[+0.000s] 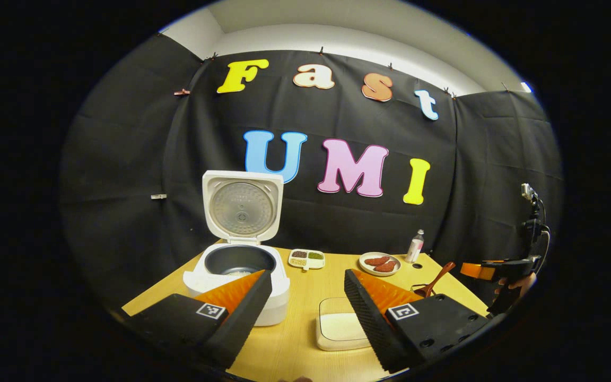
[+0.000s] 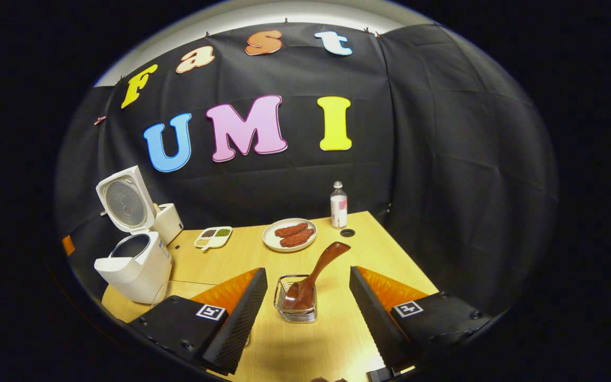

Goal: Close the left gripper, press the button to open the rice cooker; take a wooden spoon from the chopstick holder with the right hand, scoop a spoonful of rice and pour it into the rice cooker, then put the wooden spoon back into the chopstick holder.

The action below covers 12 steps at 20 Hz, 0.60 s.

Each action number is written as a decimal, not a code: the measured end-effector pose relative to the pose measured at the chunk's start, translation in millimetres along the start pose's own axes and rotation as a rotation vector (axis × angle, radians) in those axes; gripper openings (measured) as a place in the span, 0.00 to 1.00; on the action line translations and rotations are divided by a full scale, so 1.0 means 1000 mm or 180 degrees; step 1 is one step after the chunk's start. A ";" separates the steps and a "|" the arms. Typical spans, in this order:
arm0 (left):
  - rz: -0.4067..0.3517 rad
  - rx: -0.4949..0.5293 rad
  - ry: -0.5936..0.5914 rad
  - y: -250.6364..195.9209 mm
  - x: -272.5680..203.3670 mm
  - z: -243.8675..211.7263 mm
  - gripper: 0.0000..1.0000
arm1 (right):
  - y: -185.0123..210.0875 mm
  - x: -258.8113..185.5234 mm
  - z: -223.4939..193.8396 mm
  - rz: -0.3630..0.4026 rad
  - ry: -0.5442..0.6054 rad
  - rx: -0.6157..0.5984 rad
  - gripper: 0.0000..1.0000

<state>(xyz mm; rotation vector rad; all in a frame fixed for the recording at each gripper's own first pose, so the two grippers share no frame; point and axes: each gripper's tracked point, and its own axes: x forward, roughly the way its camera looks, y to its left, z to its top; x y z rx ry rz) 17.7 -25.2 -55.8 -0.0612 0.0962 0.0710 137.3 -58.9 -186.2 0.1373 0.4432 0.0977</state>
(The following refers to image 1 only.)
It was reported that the small clear bottle pink label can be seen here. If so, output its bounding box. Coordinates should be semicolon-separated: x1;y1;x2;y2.
405;229;425;264

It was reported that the white divided grain dish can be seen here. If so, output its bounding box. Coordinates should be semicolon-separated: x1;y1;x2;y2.
288;248;326;271

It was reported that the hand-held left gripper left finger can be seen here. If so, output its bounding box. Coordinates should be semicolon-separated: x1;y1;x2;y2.
124;269;274;370

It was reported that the black backdrop cloth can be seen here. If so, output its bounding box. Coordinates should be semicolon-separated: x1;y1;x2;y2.
59;33;566;314

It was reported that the clear plastic box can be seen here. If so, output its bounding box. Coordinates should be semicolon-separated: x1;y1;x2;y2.
316;297;372;352

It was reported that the white rice cooker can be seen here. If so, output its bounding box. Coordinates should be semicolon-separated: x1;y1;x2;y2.
182;170;291;327

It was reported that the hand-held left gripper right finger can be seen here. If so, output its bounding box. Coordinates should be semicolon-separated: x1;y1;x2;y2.
343;268;490;374

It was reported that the brown wooden spoon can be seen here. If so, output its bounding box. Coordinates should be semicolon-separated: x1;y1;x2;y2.
412;262;456;298

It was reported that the white round plate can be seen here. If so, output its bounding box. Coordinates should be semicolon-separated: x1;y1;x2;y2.
359;252;401;277

